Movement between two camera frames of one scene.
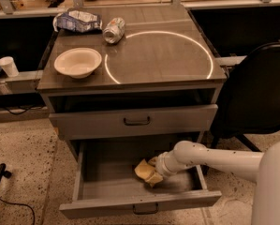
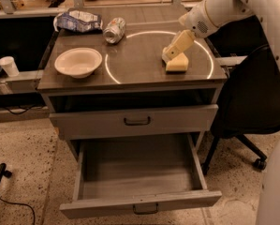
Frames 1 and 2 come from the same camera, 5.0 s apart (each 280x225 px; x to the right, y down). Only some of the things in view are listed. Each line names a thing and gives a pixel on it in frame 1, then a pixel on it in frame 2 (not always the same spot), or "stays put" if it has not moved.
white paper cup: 8,65 stays put
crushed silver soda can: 114,31 stays put
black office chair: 255,98 stays put
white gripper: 161,165 → 196,20
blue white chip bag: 78,21 stays put
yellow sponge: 144,170 → 177,66
